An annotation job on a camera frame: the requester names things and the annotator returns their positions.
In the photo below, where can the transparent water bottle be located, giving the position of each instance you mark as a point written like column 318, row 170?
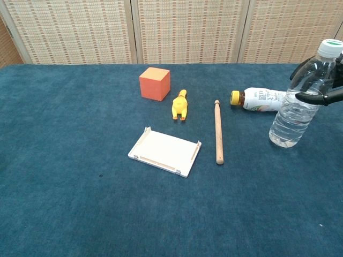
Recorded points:
column 290, row 125

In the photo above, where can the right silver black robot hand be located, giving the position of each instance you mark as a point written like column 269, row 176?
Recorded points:
column 331, row 97

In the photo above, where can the yellow rubber chicken toy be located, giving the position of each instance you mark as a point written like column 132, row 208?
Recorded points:
column 180, row 105

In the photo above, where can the white plastic tray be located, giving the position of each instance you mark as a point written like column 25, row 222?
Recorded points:
column 164, row 150

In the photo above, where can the blue felt tablecloth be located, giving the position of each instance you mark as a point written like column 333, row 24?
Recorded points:
column 80, row 200

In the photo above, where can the white bottle with yellow cap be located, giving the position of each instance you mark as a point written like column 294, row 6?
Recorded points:
column 258, row 100

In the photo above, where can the woven bamboo screen panel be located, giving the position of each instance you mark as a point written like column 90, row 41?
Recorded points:
column 75, row 32
column 187, row 32
column 8, row 51
column 289, row 32

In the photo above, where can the wooden stick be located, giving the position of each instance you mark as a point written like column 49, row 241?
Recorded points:
column 219, row 134

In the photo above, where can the orange cube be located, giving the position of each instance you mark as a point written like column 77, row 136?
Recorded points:
column 154, row 85

